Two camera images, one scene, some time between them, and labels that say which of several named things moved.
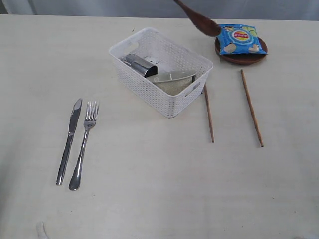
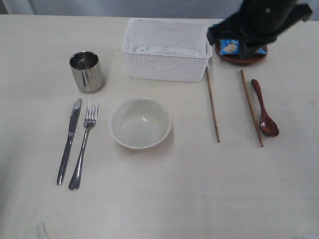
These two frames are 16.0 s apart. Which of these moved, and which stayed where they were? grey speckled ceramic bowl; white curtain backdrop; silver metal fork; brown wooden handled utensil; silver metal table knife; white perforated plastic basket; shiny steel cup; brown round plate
Moved: shiny steel cup; white perforated plastic basket; brown wooden handled utensil; grey speckled ceramic bowl
Stayed: white curtain backdrop; silver metal fork; brown round plate; silver metal table knife
